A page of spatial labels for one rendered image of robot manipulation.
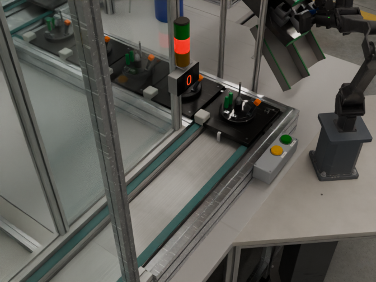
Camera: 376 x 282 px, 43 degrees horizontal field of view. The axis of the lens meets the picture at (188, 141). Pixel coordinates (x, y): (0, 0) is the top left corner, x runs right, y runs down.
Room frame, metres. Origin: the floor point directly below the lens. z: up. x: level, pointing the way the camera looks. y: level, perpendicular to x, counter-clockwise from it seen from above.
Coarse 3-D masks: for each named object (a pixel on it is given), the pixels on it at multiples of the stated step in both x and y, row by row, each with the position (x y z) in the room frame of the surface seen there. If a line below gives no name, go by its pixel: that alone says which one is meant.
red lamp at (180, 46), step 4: (176, 40) 1.28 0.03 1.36; (180, 40) 1.27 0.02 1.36; (184, 40) 1.27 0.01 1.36; (188, 40) 1.28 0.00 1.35; (176, 44) 1.28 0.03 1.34; (180, 44) 1.27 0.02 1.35; (184, 44) 1.27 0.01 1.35; (188, 44) 1.28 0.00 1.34; (176, 48) 1.28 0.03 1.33; (180, 48) 1.27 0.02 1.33; (184, 48) 1.27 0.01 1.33; (188, 48) 1.28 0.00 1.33; (176, 52) 1.28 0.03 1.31; (180, 52) 1.27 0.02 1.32; (184, 52) 1.27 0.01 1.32
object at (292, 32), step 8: (248, 0) 1.64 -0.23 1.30; (256, 0) 1.61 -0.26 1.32; (272, 0) 1.71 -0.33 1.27; (280, 0) 1.69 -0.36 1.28; (256, 8) 1.61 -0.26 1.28; (272, 24) 1.59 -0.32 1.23; (288, 24) 1.61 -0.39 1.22; (272, 32) 1.55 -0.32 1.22; (280, 32) 1.56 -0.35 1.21; (288, 32) 1.57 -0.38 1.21; (296, 32) 1.58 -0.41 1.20; (304, 32) 1.56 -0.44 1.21; (280, 40) 1.52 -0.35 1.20; (288, 40) 1.53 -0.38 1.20; (296, 40) 1.54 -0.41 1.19
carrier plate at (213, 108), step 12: (228, 96) 1.48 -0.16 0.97; (240, 96) 1.48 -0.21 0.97; (216, 108) 1.41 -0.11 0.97; (264, 108) 1.41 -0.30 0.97; (276, 108) 1.41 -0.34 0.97; (216, 120) 1.34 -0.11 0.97; (264, 120) 1.34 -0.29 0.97; (216, 132) 1.29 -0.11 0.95; (228, 132) 1.27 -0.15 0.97; (240, 132) 1.27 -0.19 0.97; (252, 132) 1.27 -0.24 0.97
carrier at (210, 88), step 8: (208, 80) 1.59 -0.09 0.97; (200, 88) 1.51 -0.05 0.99; (208, 88) 1.54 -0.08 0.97; (216, 88) 1.54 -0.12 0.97; (184, 96) 1.46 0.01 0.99; (192, 96) 1.47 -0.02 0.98; (200, 96) 1.49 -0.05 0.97; (208, 96) 1.49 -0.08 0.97; (216, 96) 1.50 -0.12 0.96; (184, 104) 1.44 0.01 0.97; (192, 104) 1.44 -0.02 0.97; (200, 104) 1.44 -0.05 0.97; (208, 104) 1.46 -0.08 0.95; (184, 112) 1.39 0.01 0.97; (192, 112) 1.39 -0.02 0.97
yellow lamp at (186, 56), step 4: (188, 52) 1.28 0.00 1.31; (176, 56) 1.28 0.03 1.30; (180, 56) 1.27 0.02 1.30; (184, 56) 1.27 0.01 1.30; (188, 56) 1.28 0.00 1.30; (176, 60) 1.28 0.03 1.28; (180, 60) 1.27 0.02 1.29; (184, 60) 1.27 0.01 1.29; (188, 60) 1.28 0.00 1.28; (176, 64) 1.28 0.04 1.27; (180, 64) 1.27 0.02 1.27; (184, 64) 1.27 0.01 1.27; (188, 64) 1.28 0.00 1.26
